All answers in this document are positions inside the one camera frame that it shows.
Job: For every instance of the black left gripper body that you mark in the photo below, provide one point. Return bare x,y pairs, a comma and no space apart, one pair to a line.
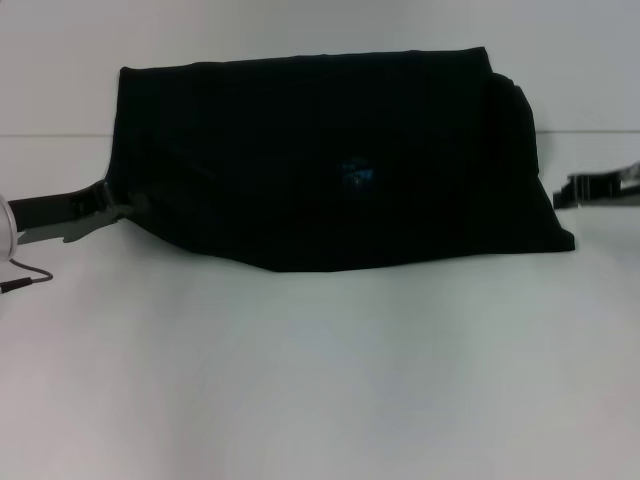
50,210

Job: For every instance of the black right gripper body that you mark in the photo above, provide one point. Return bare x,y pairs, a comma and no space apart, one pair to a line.
632,185

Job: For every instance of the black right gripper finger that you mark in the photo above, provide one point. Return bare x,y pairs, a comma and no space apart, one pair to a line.
590,187

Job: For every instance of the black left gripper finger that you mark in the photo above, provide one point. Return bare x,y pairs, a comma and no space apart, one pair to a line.
122,207

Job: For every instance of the black shirt with FREE print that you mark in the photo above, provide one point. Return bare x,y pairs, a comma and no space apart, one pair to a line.
300,150

